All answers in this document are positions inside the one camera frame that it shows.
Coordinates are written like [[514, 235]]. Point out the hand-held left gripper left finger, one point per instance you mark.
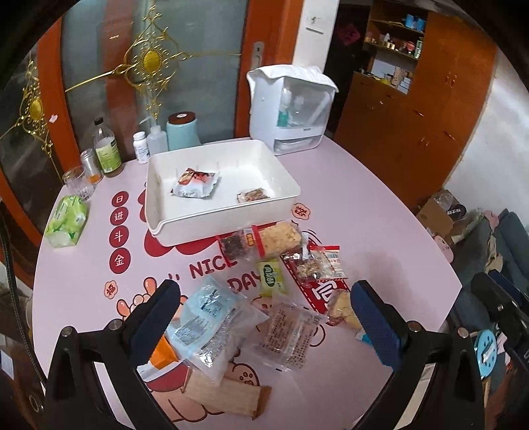
[[155, 324]]

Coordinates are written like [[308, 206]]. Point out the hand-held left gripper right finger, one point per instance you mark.
[[376, 326]]

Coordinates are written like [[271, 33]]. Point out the small blue candy packet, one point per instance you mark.
[[363, 337]]

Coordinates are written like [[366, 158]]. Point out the clear pale pastry packet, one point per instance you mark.
[[342, 310]]

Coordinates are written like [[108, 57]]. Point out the large pale blue packet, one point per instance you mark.
[[210, 318]]

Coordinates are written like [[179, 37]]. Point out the white packet red trim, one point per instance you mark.
[[332, 258]]

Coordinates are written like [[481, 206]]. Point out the clear mixed nut packet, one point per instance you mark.
[[310, 268]]

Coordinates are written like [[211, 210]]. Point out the brown wafer packet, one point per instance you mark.
[[231, 395]]

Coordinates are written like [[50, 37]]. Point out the yellow cracker packet red end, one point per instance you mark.
[[279, 237]]

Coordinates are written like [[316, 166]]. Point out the white plastic tray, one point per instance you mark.
[[248, 173]]

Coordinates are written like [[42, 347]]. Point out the orange and white packet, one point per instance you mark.
[[163, 357]]

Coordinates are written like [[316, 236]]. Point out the grey-blue sofa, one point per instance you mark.
[[508, 244]]

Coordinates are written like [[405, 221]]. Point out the clear packet brown print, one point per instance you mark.
[[289, 335]]

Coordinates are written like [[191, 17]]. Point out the cardboard box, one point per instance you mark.
[[436, 217]]

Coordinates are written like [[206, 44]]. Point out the dark brown snack packet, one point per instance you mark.
[[233, 246]]

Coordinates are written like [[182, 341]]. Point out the small green snack packet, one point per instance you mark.
[[270, 277]]

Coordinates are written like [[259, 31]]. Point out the green tissue pack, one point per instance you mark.
[[66, 221]]

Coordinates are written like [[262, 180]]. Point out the red and white snack packet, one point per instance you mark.
[[194, 184]]

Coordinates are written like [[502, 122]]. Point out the clear glass cup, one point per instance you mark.
[[78, 184]]

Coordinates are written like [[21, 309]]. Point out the small nut bar packet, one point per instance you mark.
[[253, 195]]

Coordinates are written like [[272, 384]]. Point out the small metal can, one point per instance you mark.
[[91, 165]]

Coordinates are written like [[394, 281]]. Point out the glass bottle green label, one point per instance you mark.
[[107, 155]]

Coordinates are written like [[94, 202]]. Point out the white pill bottle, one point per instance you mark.
[[141, 149]]

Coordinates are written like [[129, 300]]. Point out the white squeeze bottle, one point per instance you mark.
[[156, 140]]

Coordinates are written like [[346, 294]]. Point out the light blue canister brown lid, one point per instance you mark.
[[184, 132]]

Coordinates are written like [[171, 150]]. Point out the orange wooden cabinet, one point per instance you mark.
[[438, 103]]

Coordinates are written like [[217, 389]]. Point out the teal and white bottle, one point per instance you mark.
[[283, 118]]

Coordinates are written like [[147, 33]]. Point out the glass door gold ornament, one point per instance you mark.
[[198, 82]]

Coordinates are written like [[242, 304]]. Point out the white cosmetic organizer box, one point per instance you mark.
[[264, 103]]

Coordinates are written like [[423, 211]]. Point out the white folded cloth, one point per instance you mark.
[[297, 74]]

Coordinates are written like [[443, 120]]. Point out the red paper decoration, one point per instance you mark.
[[349, 34]]

